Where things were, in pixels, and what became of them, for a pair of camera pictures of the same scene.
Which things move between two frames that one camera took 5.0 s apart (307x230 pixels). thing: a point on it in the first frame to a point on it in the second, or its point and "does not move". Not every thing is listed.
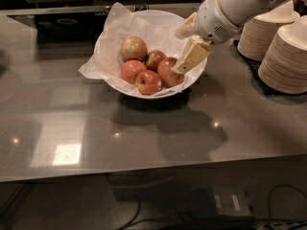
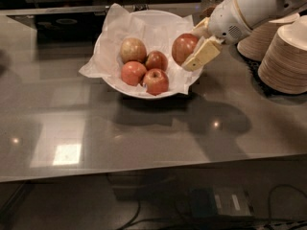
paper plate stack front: (284, 66) does not move
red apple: (168, 77) to (183, 46)
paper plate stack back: (259, 33) does not move
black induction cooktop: (65, 29) does not move
